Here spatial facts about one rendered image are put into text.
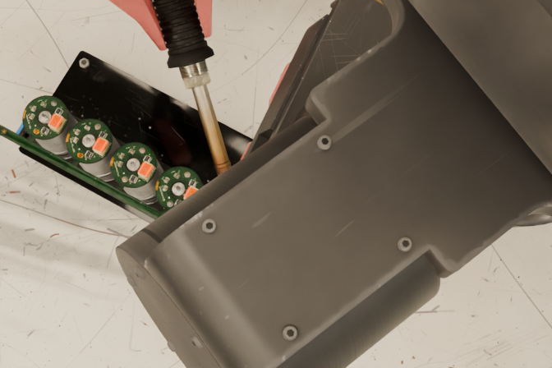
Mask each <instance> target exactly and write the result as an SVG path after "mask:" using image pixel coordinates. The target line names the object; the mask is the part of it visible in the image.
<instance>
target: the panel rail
mask: <svg viewBox="0 0 552 368"><path fill-rule="evenodd" d="M0 136H3V137H5V138H6V139H8V140H10V141H12V142H14V143H15V144H17V145H19V146H21V147H23V148H24V149H26V150H29V151H30V152H32V153H33V154H36V155H38V156H39V157H41V158H42V159H45V160H47V161H49V162H50V163H52V164H54V165H56V166H58V167H59V168H61V169H63V170H65V171H67V172H69V173H70V174H72V175H74V176H76V177H78V178H80V179H81V180H83V181H85V182H87V183H89V184H90V185H92V186H94V187H96V188H98V189H100V190H101V191H103V192H105V193H107V194H109V195H111V196H112V197H114V198H116V199H118V200H120V201H121V202H123V203H125V204H127V205H130V207H132V208H134V209H137V210H139V211H140V212H141V213H143V214H146V215H148V216H149V217H151V218H152V219H157V218H159V217H160V216H161V215H163V214H165V213H166V212H168V210H167V209H164V210H163V212H160V211H158V210H157V209H155V208H153V207H151V206H149V205H147V204H146V203H144V202H142V201H140V200H138V199H136V198H135V197H133V196H131V195H129V194H127V193H126V192H124V191H122V190H123V188H124V186H123V185H121V183H120V184H118V186H117V187H115V186H112V185H110V184H109V183H107V182H105V181H103V180H101V179H100V178H98V177H96V176H94V175H92V174H91V173H89V172H86V171H85V170H83V169H82V168H79V167H77V166H78V165H79V163H80V161H79V162H78V161H77V160H75V159H74V161H73V163H70V162H68V161H66V160H65V159H63V158H61V157H59V156H57V155H55V154H54V153H52V152H50V151H48V150H46V149H45V148H43V147H41V146H39V145H37V144H35V143H34V141H35V137H33V136H30V138H29V139H28V140H27V139H26V138H25V137H23V136H20V135H18V134H16V133H15V132H14V131H11V130H9V129H7V128H6V127H4V126H2V125H0Z"/></svg>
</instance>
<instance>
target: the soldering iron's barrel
mask: <svg viewBox="0 0 552 368"><path fill-rule="evenodd" d="M208 69H209V68H208V67H207V63H206V60H204V61H201V62H197V63H194V64H191V65H188V66H184V67H179V71H180V72H181V76H182V79H183V82H184V85H185V88H186V89H188V90H189V89H192V92H193V95H194V98H195V103H196V106H197V108H198V112H199V115H200V120H201V122H202V125H203V128H204V131H205V136H206V139H207V141H208V144H209V149H210V152H211V155H212V158H213V161H214V167H215V169H216V172H217V174H218V176H219V175H220V174H221V173H223V172H225V171H226V170H228V169H229V168H230V167H231V163H230V160H229V159H228V154H227V151H226V148H225V145H224V143H223V138H222V135H221V131H220V129H219V124H218V121H217V118H216V115H215V112H214V107H213V104H212V101H211V98H210V96H209V91H208V88H207V84H209V83H210V82H211V79H210V76H209V70H208Z"/></svg>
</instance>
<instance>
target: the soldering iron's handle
mask: <svg viewBox="0 0 552 368"><path fill-rule="evenodd" d="M194 3H195V1H194V0H154V2H153V5H154V7H156V9H155V12H156V14H158V16H157V18H158V21H160V23H159V26H160V28H162V30H161V31H162V35H164V37H163V39H164V42H166V44H165V45H166V48H168V56H169V57H168V61H167V64H168V68H175V67H184V66H188V65H191V64H194V63H197V62H201V61H204V60H205V59H207V58H210V57H212V56H214V50H213V49H212V48H211V47H210V46H208V45H207V41H206V40H205V35H204V33H202V31H203V30H202V27H201V26H200V19H198V17H199V16H198V13H197V12H196V5H194Z"/></svg>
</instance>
